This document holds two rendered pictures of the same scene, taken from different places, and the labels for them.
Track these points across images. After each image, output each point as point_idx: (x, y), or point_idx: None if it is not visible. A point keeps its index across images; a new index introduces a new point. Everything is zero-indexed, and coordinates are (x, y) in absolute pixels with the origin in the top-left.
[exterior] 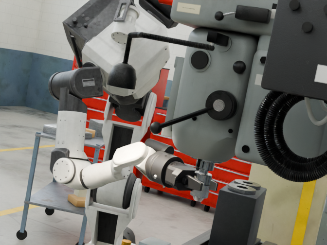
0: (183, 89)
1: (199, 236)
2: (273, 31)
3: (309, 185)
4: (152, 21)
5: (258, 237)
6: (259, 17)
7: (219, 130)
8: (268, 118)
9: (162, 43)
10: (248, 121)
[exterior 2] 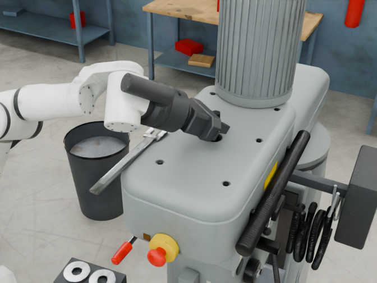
0: None
1: None
2: (371, 222)
3: None
4: (0, 279)
5: None
6: (283, 205)
7: (244, 282)
8: (313, 251)
9: (18, 281)
10: (261, 259)
